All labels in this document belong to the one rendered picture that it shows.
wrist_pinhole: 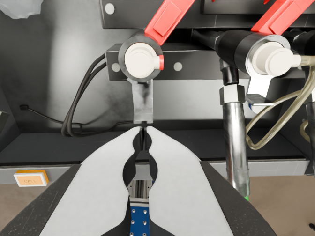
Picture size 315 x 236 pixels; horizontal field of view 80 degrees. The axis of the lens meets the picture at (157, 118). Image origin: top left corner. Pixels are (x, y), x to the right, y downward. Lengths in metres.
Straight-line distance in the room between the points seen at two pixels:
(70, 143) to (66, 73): 0.15
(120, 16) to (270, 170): 0.38
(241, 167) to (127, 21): 0.19
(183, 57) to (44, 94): 0.33
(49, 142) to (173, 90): 0.30
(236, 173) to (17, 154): 0.42
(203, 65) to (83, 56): 0.25
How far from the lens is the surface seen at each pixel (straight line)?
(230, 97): 0.18
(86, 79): 0.25
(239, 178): 0.18
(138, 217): 0.80
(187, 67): 0.25
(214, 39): 0.21
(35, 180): 0.43
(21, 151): 0.49
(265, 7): 0.26
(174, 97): 0.43
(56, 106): 0.48
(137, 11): 0.24
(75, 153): 0.42
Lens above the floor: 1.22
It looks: 62 degrees down
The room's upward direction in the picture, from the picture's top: 176 degrees clockwise
